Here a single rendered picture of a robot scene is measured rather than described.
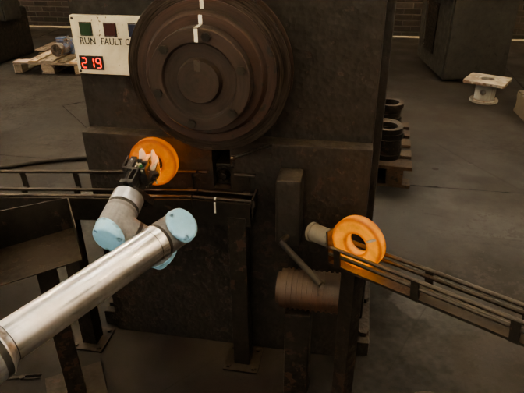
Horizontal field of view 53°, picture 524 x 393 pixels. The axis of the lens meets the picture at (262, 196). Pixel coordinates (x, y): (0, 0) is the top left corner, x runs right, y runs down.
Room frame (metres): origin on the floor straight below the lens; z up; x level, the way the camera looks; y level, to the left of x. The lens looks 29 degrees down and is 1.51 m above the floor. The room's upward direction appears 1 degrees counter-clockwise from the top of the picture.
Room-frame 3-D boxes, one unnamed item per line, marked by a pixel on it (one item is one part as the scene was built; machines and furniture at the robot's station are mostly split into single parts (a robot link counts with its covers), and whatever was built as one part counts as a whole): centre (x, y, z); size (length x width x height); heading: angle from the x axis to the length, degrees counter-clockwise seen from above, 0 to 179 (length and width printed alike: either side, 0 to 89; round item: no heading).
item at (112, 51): (1.66, 0.46, 1.15); 0.26 x 0.02 x 0.18; 79
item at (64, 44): (5.83, 2.11, 0.25); 0.40 x 0.24 x 0.22; 169
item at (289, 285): (1.29, -0.16, 0.27); 0.22 x 0.13 x 0.53; 79
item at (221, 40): (1.39, 0.16, 1.11); 0.28 x 0.06 x 0.28; 79
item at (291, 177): (1.46, -0.09, 0.68); 0.11 x 0.08 x 0.24; 169
